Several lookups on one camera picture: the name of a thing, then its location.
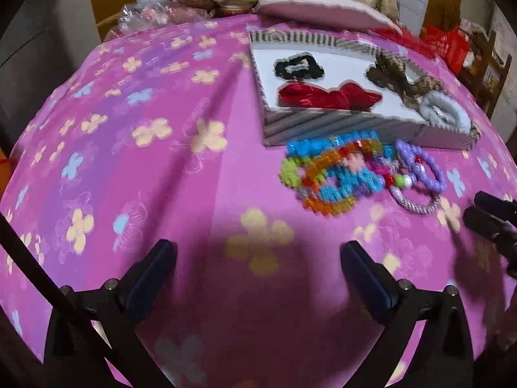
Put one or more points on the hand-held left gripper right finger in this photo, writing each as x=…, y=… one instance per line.
x=363, y=279

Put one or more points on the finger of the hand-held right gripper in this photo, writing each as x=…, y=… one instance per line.
x=494, y=204
x=488, y=226

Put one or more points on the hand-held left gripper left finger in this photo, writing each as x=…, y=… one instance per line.
x=153, y=275

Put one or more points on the grey fluffy scrunchie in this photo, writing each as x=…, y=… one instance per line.
x=444, y=109

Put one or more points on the black white striped box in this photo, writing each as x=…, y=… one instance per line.
x=343, y=129

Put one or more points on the leopard print brown hair bow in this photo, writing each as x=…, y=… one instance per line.
x=394, y=74

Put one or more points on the red satin hair bow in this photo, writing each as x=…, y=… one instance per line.
x=323, y=97

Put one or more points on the black scrunchie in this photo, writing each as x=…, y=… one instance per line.
x=311, y=66

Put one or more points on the pink floral bedsheet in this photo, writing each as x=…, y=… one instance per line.
x=141, y=190

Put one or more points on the wooden chair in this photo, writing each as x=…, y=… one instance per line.
x=484, y=68

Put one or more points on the red shopping bag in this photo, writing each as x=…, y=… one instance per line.
x=448, y=46

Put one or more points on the red fringed cloth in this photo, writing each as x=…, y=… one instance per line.
x=396, y=36

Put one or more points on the clear plastic bag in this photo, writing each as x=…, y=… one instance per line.
x=149, y=16

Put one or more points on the white pink pillow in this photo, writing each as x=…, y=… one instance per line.
x=323, y=8

